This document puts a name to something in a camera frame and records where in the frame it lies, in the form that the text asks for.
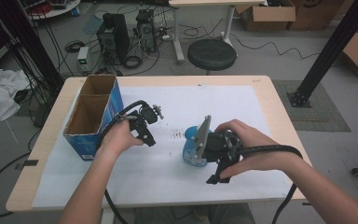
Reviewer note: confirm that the person's right hand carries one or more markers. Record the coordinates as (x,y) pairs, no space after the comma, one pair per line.
(261,158)

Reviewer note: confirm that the round white table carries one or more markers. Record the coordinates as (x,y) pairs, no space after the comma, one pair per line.
(59,11)

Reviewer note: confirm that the black tape piece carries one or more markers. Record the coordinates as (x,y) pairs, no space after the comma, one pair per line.
(28,163)

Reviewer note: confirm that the person's legs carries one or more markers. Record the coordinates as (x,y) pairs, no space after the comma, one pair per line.
(199,214)

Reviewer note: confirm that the white power supply unit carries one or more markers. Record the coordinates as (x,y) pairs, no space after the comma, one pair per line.
(83,59)

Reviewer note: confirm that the grey floor mat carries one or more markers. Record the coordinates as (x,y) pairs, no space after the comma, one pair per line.
(323,115)

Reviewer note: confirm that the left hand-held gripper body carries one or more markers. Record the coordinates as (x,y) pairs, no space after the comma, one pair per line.
(149,114)

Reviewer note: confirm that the closed cardboard box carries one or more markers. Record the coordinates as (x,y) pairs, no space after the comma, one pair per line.
(317,14)

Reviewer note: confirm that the black round stool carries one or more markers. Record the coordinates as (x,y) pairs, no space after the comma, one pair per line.
(212,54)

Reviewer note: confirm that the person's left hand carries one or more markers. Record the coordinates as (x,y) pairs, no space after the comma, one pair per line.
(118,137)

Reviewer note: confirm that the white paper sheet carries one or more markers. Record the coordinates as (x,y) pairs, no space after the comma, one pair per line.
(174,177)

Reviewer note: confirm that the black metal frame post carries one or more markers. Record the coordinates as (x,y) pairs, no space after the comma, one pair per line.
(31,40)
(332,49)

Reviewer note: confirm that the white-legged wooden table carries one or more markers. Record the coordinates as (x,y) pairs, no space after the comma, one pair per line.
(180,46)

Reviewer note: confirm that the blue plastic cup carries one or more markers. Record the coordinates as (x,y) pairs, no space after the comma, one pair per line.
(190,149)

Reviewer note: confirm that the small black computer tower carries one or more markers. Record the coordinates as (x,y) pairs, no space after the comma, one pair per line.
(146,29)

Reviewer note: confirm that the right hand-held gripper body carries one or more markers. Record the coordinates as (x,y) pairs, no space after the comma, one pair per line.
(217,146)

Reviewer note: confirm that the large black computer tower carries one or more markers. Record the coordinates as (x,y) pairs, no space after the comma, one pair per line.
(113,37)

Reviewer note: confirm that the blue cardboard box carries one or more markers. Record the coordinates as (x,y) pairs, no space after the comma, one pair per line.
(88,115)

